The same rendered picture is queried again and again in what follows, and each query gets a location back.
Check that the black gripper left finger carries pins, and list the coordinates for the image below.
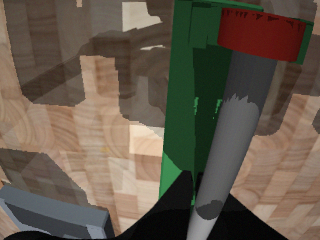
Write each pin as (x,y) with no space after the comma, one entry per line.
(166,220)

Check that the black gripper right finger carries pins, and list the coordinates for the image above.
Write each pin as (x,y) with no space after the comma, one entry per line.
(236,222)

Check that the grey tapered pin with red head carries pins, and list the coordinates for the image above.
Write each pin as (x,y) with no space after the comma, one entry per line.
(258,40)

